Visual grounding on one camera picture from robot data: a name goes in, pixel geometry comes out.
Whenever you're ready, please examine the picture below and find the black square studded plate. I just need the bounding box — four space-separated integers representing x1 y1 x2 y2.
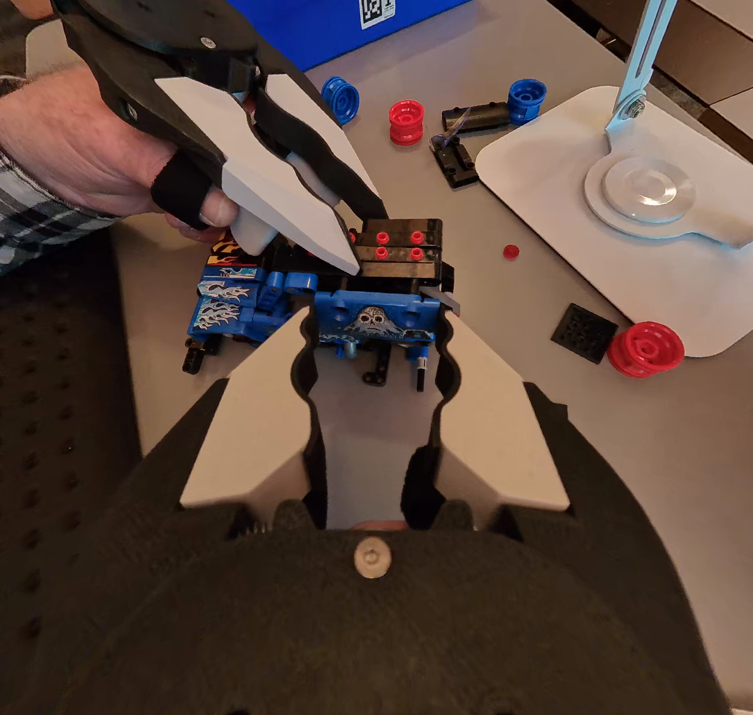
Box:
550 302 620 366

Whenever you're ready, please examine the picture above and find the black perforated floor mat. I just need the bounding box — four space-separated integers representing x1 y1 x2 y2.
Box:
0 221 145 698

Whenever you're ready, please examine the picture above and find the blue flame toy brick truck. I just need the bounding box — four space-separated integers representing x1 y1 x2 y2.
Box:
181 218 461 394

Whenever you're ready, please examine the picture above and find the black holed brick plate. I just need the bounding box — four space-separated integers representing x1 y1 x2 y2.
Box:
428 134 480 189

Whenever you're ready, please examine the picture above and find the clear round suction cup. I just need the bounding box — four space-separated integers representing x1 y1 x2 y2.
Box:
603 158 697 223

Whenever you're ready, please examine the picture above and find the red toy wheel rim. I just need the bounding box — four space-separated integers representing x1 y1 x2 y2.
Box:
388 99 426 147
606 320 687 379

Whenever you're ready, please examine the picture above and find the person's left hand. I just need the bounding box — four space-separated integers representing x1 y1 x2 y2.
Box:
0 62 239 244

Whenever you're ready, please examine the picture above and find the blue storage bin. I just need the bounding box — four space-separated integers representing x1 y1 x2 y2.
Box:
215 0 488 72

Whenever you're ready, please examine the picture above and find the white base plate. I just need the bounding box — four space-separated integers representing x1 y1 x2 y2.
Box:
474 84 753 359

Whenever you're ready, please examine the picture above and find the blue toy wheel rim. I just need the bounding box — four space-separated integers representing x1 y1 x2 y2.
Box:
506 78 548 127
320 76 361 126

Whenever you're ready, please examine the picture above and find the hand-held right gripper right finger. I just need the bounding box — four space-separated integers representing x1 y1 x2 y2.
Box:
400 310 571 532

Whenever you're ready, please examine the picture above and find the blue skull side panel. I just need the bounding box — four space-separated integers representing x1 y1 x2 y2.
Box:
311 289 443 345

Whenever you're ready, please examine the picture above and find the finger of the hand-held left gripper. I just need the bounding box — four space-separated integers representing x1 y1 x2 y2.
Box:
153 76 362 277
253 73 390 223

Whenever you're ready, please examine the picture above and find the person's left forearm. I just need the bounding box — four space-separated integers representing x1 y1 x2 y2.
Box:
0 74 121 276

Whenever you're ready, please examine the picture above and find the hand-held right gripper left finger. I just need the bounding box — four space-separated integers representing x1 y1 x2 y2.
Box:
179 306 328 530

